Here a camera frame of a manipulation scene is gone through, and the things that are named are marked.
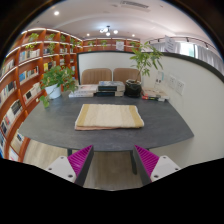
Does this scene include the hanging white sign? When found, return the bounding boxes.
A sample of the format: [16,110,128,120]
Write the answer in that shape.
[165,36,176,53]

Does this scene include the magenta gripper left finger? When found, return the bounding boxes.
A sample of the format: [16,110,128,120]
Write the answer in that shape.
[46,145,94,186]

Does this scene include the folded cream yellow towel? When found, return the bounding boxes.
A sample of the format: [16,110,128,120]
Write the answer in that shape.
[75,104,144,130]

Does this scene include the ceiling chandelier lamp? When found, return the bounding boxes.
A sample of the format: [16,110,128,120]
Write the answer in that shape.
[99,25,119,37]

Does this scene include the white books left stack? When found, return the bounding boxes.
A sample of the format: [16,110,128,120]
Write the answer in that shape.
[69,84,98,98]

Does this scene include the white wall socket plate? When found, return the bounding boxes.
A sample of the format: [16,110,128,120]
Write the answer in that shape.
[176,80,185,95]

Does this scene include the stack of books centre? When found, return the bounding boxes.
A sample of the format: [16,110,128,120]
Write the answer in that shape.
[96,81,125,97]

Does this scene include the books by the wall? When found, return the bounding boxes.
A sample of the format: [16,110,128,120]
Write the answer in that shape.
[142,87,169,102]

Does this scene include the green plant in white pot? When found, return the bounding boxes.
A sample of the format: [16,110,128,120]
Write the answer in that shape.
[39,66,77,108]

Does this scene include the orange wooden bookshelf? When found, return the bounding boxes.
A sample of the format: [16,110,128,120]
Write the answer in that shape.
[0,28,139,162]

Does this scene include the tall plant in black pot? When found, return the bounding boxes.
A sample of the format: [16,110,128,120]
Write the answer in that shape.
[125,41,163,98]

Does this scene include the right tan chair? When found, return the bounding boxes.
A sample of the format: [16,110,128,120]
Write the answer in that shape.
[113,68,141,83]

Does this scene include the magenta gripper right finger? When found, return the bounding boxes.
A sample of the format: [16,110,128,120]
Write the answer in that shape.
[133,146,180,185]

